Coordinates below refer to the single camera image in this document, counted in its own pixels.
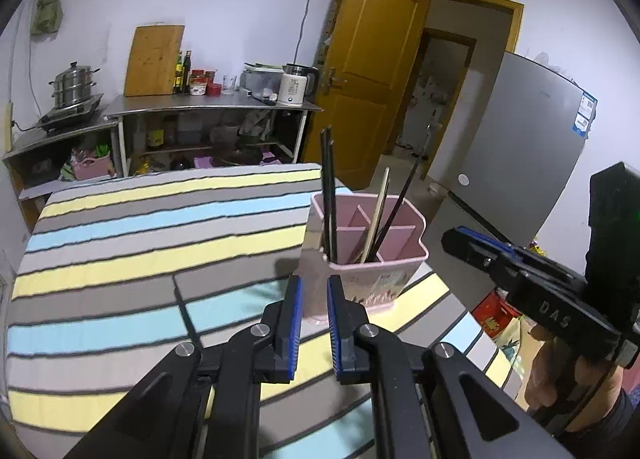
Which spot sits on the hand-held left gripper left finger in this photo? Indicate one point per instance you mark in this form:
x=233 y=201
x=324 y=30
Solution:
x=296 y=324

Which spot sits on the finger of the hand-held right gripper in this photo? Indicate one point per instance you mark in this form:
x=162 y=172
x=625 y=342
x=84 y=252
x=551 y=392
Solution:
x=510 y=248
x=470 y=249

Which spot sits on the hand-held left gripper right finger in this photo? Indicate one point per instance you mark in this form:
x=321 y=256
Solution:
x=333 y=324

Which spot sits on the pink utensil holder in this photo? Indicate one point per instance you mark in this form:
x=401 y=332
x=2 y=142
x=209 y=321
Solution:
x=350 y=284

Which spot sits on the black chopstick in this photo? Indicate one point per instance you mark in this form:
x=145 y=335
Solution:
x=400 y=199
x=324 y=189
x=332 y=189

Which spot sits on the person's right forearm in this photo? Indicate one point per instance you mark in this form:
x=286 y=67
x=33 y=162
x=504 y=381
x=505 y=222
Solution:
x=622 y=411

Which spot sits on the person's right hand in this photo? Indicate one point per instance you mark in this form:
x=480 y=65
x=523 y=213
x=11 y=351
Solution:
x=540 y=374

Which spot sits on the red printed bag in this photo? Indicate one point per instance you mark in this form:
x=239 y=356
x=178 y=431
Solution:
x=495 y=314

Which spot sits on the silver refrigerator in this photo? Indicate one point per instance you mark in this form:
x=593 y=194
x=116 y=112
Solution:
x=525 y=139

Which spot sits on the striped tablecloth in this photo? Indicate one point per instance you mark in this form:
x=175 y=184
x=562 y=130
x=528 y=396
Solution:
x=150 y=249

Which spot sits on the yellow wooden door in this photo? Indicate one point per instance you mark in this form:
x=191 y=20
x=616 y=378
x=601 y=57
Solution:
x=375 y=64

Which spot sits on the yellow labelled jar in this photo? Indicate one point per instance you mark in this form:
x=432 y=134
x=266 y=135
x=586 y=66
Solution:
x=155 y=138

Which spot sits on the white electric kettle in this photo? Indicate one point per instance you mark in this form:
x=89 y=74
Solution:
x=292 y=89

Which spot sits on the tall steel kitchen table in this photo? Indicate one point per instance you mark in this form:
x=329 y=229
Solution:
x=200 y=104

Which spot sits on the white plastic container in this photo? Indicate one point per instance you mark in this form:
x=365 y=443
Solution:
x=260 y=81

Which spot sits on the clear drinking glass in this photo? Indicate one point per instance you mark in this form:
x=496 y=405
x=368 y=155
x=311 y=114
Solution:
x=229 y=85

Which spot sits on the red tin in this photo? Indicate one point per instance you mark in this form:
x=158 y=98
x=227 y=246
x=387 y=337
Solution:
x=215 y=89

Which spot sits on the pink plastic basket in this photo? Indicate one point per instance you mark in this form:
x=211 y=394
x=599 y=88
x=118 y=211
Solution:
x=92 y=166

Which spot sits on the red lidded jar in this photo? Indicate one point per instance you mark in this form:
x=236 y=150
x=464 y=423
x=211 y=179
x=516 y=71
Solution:
x=197 y=84

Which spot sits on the sauce bottles and jars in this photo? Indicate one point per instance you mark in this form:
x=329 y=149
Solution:
x=185 y=74

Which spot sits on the wooden cutting board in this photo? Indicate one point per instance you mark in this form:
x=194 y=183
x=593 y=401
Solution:
x=152 y=61

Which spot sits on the black induction cooker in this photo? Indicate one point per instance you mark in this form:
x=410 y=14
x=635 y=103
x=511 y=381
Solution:
x=70 y=116

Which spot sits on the low steel kitchen shelf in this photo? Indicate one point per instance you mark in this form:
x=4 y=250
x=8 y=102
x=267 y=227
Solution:
x=50 y=139

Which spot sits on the steel steamer pot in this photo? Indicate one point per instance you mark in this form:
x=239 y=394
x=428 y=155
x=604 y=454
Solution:
x=72 y=86

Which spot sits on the beige power strip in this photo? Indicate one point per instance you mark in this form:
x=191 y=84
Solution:
x=7 y=126

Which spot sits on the hanging green cloth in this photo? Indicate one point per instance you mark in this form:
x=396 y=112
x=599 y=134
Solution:
x=47 y=9

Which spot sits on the yellow door frame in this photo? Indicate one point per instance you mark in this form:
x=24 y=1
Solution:
x=517 y=24

